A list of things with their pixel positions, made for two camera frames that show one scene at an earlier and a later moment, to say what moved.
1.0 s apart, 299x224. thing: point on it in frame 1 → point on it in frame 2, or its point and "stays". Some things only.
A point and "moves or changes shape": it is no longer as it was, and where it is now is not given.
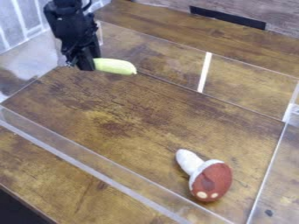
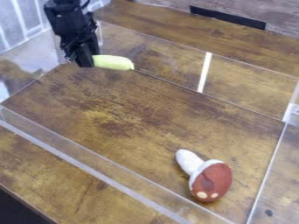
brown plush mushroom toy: [211, 176] stays
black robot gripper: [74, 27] stays
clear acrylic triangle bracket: [99, 33] stays
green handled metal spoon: [114, 66] moves or changes shape
